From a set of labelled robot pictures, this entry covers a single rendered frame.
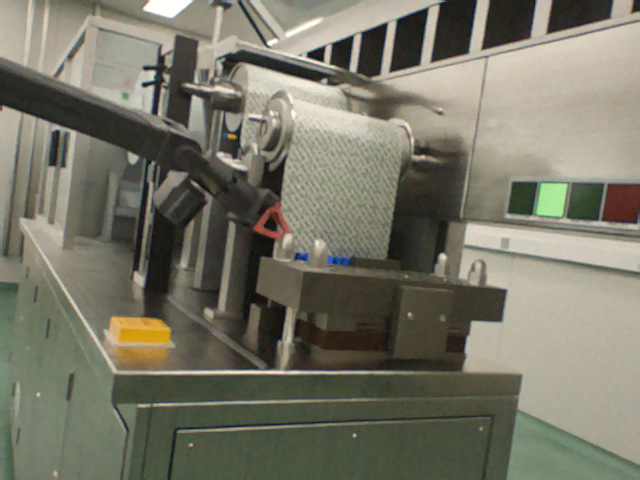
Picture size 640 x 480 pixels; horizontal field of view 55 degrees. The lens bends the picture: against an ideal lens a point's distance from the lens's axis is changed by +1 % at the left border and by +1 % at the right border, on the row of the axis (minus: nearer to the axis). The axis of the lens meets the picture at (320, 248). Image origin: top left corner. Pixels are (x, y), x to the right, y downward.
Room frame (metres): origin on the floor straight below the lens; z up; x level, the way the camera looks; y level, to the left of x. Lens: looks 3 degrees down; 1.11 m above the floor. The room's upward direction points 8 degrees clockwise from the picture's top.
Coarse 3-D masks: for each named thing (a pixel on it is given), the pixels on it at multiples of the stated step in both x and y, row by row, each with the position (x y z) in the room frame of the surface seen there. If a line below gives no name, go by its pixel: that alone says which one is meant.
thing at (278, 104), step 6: (276, 102) 1.11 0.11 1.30; (282, 102) 1.09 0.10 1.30; (276, 108) 1.11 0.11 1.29; (282, 108) 1.09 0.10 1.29; (282, 114) 1.08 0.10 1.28; (282, 120) 1.08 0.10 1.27; (282, 126) 1.08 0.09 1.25; (282, 132) 1.07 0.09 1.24; (402, 132) 1.21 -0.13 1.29; (282, 138) 1.07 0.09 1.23; (276, 144) 1.09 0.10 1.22; (282, 144) 1.08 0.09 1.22; (264, 150) 1.14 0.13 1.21; (276, 150) 1.09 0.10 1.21; (402, 150) 1.19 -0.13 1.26; (270, 156) 1.11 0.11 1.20; (276, 156) 1.09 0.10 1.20; (402, 156) 1.19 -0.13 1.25; (270, 162) 1.11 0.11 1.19; (402, 162) 1.19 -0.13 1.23
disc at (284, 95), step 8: (272, 96) 1.15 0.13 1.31; (280, 96) 1.11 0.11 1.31; (288, 96) 1.08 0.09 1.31; (288, 104) 1.08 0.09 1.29; (288, 112) 1.07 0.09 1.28; (288, 120) 1.07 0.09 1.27; (288, 128) 1.07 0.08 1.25; (288, 136) 1.06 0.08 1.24; (288, 144) 1.06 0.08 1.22; (280, 152) 1.09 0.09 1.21; (280, 160) 1.08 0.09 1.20; (264, 168) 1.14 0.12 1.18; (272, 168) 1.11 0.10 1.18
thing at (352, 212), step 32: (288, 160) 1.07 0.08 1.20; (288, 192) 1.07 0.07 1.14; (320, 192) 1.10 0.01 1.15; (352, 192) 1.14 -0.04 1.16; (384, 192) 1.17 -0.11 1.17; (288, 224) 1.08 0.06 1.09; (320, 224) 1.11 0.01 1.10; (352, 224) 1.14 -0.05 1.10; (384, 224) 1.17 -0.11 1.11; (384, 256) 1.18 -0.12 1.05
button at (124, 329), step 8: (112, 320) 0.87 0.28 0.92; (120, 320) 0.86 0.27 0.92; (128, 320) 0.87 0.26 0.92; (136, 320) 0.88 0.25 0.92; (144, 320) 0.89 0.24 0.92; (152, 320) 0.89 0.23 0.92; (160, 320) 0.90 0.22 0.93; (112, 328) 0.87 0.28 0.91; (120, 328) 0.83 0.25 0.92; (128, 328) 0.83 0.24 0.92; (136, 328) 0.83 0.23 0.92; (144, 328) 0.84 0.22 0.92; (152, 328) 0.85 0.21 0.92; (160, 328) 0.85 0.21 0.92; (168, 328) 0.86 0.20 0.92; (120, 336) 0.82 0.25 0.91; (128, 336) 0.83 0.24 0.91; (136, 336) 0.83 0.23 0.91; (144, 336) 0.84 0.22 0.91; (152, 336) 0.84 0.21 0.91; (160, 336) 0.85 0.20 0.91; (168, 336) 0.86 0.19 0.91
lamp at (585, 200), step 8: (592, 184) 0.90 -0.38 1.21; (600, 184) 0.89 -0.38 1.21; (576, 192) 0.92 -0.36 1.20; (584, 192) 0.91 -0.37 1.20; (592, 192) 0.90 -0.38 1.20; (600, 192) 0.89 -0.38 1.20; (576, 200) 0.92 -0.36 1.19; (584, 200) 0.91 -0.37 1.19; (592, 200) 0.90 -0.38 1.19; (576, 208) 0.92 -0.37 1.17; (584, 208) 0.91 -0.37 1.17; (592, 208) 0.89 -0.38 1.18; (568, 216) 0.93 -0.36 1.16; (576, 216) 0.92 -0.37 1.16; (584, 216) 0.90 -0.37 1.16; (592, 216) 0.89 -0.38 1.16
